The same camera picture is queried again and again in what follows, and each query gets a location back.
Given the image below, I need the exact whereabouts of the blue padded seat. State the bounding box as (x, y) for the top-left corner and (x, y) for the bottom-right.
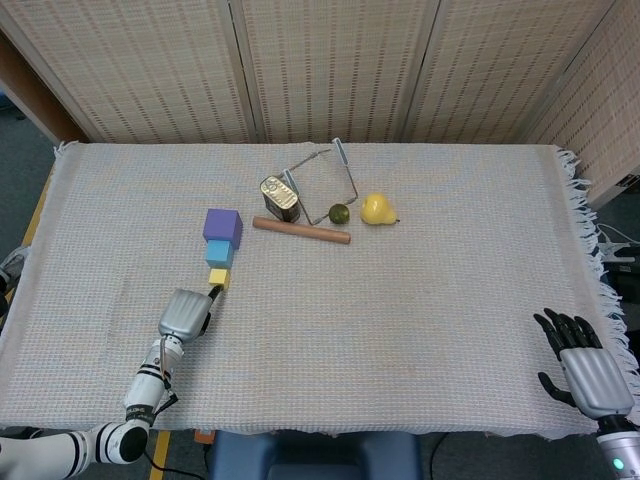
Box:
(207, 429), (422, 480)

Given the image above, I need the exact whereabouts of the white woven tablecloth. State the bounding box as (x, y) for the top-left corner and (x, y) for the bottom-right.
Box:
(0, 141), (634, 441)

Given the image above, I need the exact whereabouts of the wire tool with white handles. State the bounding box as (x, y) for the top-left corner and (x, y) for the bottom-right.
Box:
(281, 138), (360, 226)

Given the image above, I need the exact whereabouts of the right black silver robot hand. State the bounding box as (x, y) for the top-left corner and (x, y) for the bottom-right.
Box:
(533, 307), (636, 419)

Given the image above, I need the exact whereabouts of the brown wooden rod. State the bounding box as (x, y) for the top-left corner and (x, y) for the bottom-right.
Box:
(252, 215), (352, 246)

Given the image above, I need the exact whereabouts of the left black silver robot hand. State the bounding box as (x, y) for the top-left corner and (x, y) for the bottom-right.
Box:
(157, 285), (224, 344)

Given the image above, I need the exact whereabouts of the medium blue foam cube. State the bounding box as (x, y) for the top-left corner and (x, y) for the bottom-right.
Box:
(205, 239), (234, 271)

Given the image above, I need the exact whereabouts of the yellow pear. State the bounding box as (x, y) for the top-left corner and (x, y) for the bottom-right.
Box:
(360, 192), (400, 226)

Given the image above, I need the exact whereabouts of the golden metal tin can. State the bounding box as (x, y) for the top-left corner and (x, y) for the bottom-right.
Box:
(259, 174), (302, 223)

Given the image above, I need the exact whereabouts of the beige bamboo folding screen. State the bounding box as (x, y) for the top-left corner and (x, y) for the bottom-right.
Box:
(0, 0), (640, 209)

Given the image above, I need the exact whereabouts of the large purple foam cube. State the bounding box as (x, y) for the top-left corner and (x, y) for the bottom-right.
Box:
(202, 208), (244, 250)

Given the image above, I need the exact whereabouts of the brown wooden board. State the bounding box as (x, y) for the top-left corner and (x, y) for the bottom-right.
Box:
(0, 29), (86, 146)

